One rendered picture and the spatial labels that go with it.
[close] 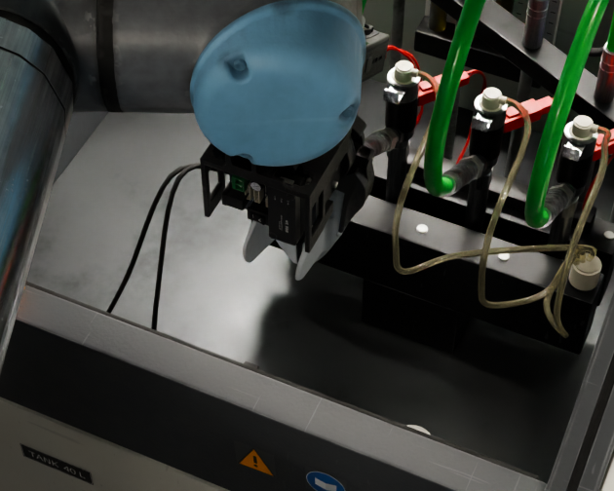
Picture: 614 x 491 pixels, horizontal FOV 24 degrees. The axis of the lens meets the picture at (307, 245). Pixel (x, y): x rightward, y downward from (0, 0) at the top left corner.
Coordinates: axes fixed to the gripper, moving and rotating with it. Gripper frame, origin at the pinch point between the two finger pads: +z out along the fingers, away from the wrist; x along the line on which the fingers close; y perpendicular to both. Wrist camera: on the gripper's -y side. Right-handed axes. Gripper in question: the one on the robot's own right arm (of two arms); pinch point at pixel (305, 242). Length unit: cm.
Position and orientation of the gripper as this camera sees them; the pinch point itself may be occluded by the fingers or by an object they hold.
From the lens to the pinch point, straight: 96.2
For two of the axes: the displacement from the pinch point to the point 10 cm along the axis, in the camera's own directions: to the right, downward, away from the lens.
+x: 9.1, 3.2, -2.6
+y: -4.2, 7.0, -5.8
